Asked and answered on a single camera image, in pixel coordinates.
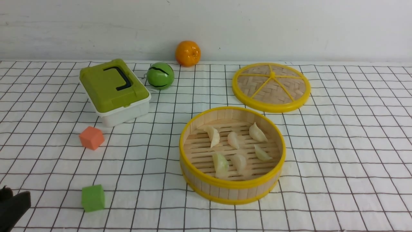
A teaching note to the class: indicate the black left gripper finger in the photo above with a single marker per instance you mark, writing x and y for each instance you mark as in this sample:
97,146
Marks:
6,194
12,210

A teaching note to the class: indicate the green foam cube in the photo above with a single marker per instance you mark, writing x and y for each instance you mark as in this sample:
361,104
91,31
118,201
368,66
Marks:
93,198

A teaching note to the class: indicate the orange foam cube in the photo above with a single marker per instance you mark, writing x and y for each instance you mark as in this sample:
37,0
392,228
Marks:
91,138

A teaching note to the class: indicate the orange toy fruit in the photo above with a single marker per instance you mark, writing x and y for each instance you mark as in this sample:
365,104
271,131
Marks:
188,53

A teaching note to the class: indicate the green toy ball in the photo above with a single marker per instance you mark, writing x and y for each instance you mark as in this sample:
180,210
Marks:
160,75

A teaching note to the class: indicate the bamboo steamer tray yellow rim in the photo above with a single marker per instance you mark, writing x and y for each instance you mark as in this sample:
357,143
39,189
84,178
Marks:
196,156

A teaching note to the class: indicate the white dumpling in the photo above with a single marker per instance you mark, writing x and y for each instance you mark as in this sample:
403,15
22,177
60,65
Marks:
261,154
257,134
213,135

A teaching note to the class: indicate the bamboo steamer lid yellow rim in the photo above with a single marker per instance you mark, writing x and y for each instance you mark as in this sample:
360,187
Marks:
271,87

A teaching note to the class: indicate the greenish dumpling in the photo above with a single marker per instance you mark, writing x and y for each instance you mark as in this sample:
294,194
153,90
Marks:
221,166

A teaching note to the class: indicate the white checkered tablecloth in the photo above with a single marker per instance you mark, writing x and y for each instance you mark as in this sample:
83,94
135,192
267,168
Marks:
347,168

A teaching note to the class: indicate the green lid white box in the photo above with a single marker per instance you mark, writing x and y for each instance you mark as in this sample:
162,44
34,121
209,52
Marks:
115,92

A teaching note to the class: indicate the pinkish dumpling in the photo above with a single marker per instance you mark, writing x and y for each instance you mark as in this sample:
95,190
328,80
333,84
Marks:
239,162
233,140

